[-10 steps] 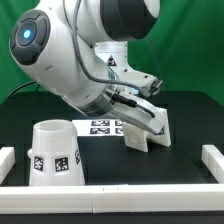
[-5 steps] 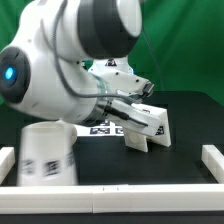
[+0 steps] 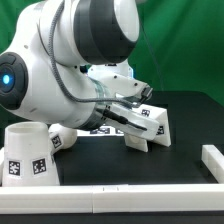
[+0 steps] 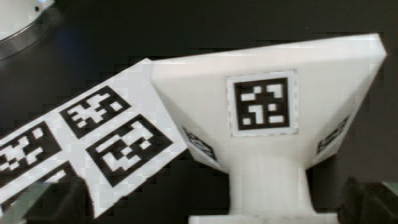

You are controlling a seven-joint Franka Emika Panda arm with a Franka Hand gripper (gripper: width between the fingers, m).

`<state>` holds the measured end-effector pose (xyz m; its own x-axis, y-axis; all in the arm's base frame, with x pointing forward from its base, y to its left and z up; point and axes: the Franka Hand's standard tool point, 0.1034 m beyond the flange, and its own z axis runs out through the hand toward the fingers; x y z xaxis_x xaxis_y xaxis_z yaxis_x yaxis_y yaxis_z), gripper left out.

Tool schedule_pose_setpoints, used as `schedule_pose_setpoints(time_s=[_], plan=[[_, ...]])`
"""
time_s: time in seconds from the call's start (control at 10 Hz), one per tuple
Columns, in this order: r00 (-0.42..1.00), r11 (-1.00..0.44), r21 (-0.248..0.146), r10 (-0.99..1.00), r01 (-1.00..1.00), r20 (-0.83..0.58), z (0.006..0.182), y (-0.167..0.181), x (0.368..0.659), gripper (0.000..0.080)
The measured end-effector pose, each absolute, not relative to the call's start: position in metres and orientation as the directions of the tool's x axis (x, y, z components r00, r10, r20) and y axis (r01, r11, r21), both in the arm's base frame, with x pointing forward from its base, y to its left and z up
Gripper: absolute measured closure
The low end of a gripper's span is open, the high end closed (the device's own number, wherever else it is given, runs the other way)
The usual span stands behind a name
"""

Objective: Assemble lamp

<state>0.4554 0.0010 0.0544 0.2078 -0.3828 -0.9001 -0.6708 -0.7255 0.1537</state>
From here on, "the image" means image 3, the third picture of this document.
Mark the white lamp bulb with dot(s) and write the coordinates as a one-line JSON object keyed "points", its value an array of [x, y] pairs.
{"points": [[61, 137]]}

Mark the white lamp shade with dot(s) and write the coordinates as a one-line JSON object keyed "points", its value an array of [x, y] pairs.
{"points": [[27, 156]]}

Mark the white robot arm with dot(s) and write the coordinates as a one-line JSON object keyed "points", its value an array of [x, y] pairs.
{"points": [[40, 77]]}

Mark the white right rail block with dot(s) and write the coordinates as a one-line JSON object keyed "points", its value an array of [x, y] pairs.
{"points": [[214, 161]]}

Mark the white marker sheet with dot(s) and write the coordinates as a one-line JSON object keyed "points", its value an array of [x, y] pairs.
{"points": [[102, 131]]}

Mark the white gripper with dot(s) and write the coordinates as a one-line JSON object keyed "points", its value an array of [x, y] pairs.
{"points": [[128, 121]]}

